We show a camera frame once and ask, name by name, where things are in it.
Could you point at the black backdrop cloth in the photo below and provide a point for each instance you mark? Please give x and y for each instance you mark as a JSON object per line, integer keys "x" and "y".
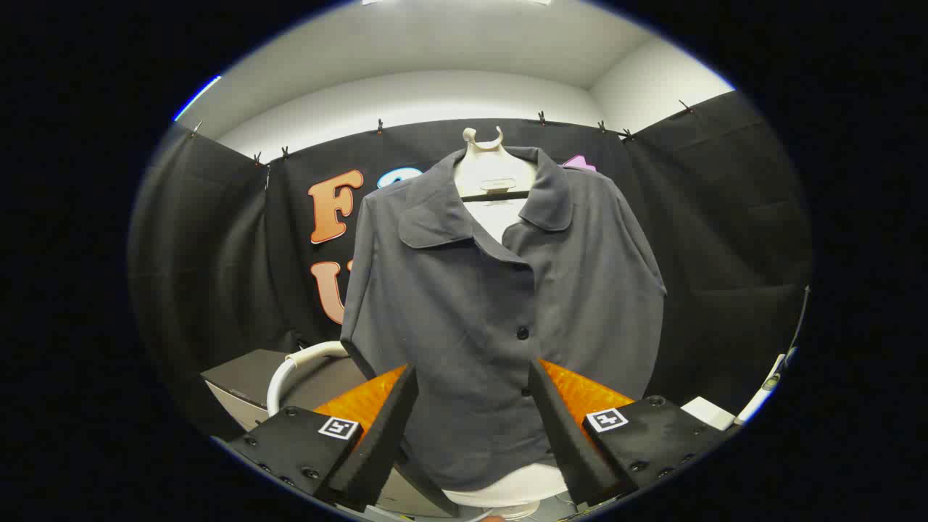
{"x": 725, "y": 217}

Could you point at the grey button-up shirt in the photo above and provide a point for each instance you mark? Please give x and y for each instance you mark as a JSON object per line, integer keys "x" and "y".
{"x": 449, "y": 304}

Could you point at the white garment steamer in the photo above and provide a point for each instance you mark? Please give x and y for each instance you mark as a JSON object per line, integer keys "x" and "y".
{"x": 279, "y": 377}

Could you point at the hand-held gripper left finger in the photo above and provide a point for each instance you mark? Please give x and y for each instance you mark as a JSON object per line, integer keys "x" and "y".
{"x": 384, "y": 442}

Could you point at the grey drawer cabinet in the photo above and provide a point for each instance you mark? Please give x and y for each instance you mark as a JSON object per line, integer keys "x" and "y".
{"x": 246, "y": 373}

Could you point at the white low table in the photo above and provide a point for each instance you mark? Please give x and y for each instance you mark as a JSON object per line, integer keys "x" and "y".
{"x": 710, "y": 413}

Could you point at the white slanted bar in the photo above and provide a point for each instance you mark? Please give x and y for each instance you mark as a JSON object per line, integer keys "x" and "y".
{"x": 757, "y": 399}

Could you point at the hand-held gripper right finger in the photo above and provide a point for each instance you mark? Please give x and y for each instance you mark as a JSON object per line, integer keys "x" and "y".
{"x": 573, "y": 449}

